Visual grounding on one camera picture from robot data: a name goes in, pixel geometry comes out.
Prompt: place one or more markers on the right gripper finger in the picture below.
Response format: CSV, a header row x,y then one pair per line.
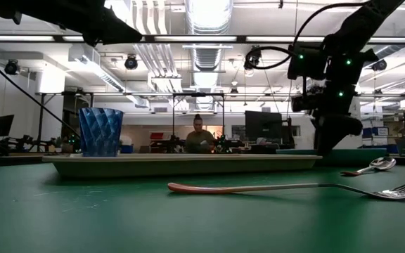
x,y
325,144

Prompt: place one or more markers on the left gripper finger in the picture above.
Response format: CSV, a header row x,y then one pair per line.
x,y
127,33

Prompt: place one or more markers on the teal plastic plate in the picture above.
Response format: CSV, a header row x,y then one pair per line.
x,y
364,157

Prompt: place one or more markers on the blue faceted cup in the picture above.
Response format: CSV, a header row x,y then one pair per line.
x,y
100,133

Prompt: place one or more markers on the black background robot arm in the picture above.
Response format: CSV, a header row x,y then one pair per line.
x,y
23,142

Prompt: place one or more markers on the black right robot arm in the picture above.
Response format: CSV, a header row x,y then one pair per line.
x,y
364,21

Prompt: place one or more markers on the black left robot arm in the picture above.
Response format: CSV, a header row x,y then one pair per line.
x,y
30,7

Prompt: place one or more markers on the beige plastic tray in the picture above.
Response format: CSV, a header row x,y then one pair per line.
x,y
181,167

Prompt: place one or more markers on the blue storage box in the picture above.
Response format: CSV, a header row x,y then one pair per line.
x,y
376,131

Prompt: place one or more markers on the black diagonal strut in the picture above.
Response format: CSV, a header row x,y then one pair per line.
x,y
30,94

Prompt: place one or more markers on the red storage bin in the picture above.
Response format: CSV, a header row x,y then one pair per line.
x,y
157,136

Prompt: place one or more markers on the black overhead light beam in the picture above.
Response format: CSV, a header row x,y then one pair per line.
x,y
242,39

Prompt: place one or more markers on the blue storage bin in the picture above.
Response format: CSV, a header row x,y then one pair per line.
x,y
128,149

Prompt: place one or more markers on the person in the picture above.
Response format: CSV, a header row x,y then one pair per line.
x,y
199,140

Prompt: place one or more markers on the green table mat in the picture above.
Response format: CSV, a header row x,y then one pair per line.
x,y
83,218

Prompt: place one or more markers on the black ceiling camera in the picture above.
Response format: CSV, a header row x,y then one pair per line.
x,y
379,65
131,62
253,56
11,66

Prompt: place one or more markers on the silver ventilation duct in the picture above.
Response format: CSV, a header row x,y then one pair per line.
x,y
207,17

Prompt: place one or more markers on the black gantry frame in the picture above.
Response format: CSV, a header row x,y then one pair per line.
x,y
198,94

